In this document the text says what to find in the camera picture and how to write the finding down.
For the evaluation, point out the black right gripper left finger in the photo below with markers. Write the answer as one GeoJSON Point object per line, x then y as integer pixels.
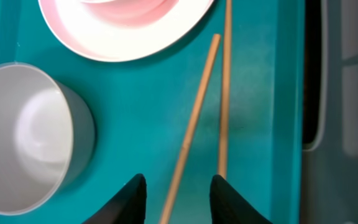
{"type": "Point", "coordinates": [128, 206]}

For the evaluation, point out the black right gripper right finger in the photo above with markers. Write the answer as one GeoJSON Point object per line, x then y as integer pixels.
{"type": "Point", "coordinates": [229, 207]}

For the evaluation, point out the wooden chopstick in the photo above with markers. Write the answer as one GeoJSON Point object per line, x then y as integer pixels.
{"type": "Point", "coordinates": [225, 92]}
{"type": "Point", "coordinates": [190, 131]}

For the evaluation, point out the grey bowl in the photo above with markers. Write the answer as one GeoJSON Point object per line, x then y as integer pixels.
{"type": "Point", "coordinates": [47, 136]}

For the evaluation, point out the grey dishwasher rack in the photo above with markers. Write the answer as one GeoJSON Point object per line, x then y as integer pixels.
{"type": "Point", "coordinates": [329, 178]}

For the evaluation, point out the teal plastic tray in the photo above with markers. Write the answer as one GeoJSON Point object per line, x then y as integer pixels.
{"type": "Point", "coordinates": [141, 108]}

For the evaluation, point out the large pink plate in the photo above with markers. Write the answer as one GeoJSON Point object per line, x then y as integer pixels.
{"type": "Point", "coordinates": [84, 34]}

